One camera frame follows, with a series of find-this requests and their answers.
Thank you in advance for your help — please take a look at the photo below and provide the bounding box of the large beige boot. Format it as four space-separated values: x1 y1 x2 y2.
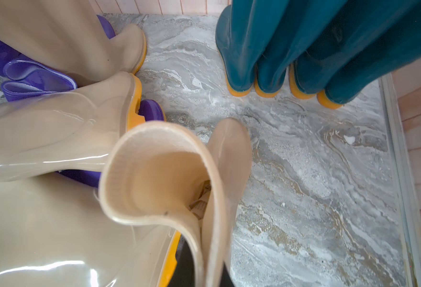
0 72 145 182

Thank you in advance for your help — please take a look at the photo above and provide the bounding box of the teal boot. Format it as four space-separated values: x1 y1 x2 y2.
317 1 421 110
289 1 418 99
255 0 346 98
215 0 289 97

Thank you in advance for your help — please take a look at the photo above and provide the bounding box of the large purple boot front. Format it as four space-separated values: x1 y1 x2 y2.
58 99 166 188

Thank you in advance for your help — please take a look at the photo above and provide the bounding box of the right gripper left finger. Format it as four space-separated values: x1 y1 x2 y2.
168 236 196 287

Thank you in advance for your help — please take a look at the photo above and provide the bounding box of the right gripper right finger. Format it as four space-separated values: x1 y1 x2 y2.
220 265 234 287

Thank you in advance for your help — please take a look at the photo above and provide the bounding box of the purple boot under pile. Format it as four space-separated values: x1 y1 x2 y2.
0 14 116 108

